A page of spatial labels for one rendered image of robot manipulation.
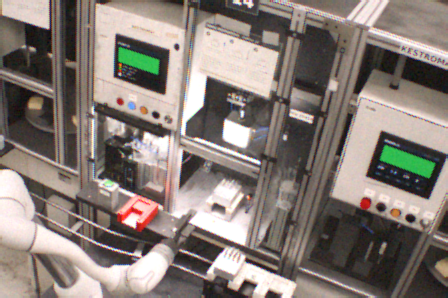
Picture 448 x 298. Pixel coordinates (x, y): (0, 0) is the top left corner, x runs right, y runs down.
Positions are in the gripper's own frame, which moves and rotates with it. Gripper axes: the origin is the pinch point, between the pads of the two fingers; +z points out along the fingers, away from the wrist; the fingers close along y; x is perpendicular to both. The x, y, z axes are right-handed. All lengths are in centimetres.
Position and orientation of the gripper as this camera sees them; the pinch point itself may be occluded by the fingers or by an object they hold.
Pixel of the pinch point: (189, 221)
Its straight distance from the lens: 228.0
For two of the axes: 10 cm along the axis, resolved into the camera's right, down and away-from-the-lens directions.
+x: -9.0, -3.4, 2.8
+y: 1.3, -8.1, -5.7
